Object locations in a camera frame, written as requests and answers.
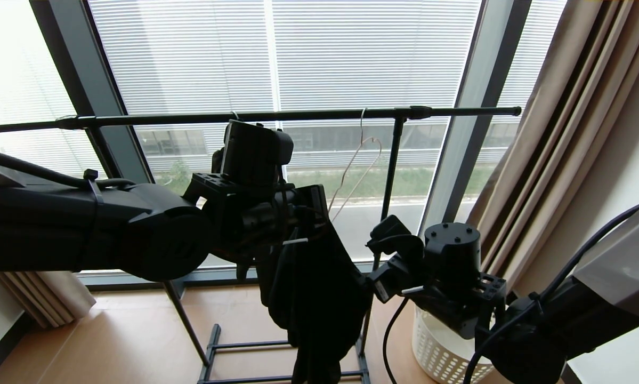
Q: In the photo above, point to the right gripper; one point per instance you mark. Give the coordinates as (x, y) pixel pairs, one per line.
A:
(447, 314)

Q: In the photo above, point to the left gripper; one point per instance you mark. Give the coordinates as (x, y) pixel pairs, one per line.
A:
(276, 218)

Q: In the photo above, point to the black garment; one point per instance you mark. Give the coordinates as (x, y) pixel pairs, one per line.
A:
(319, 298)

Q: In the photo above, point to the pink clothes hanger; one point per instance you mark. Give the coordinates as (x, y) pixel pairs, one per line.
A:
(235, 114)
(362, 128)

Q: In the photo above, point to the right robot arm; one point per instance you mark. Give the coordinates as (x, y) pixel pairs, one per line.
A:
(607, 266)

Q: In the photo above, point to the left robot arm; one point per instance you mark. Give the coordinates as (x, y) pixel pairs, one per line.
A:
(111, 234)

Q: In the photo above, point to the white laundry basket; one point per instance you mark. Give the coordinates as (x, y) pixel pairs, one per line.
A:
(442, 352)

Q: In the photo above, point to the black clothes rack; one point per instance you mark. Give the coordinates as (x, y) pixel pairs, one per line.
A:
(164, 118)

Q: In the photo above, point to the window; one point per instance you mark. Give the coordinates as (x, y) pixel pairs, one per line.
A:
(351, 58)

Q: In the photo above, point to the beige curtain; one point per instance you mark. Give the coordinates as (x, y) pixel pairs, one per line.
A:
(47, 298)
(575, 106)

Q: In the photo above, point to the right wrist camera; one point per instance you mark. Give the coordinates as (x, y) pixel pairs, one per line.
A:
(394, 237)

